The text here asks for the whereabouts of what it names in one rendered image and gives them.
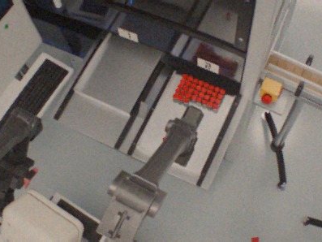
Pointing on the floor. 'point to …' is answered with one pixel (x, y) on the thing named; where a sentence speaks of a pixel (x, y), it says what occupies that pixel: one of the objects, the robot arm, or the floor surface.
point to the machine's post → (253, 66)
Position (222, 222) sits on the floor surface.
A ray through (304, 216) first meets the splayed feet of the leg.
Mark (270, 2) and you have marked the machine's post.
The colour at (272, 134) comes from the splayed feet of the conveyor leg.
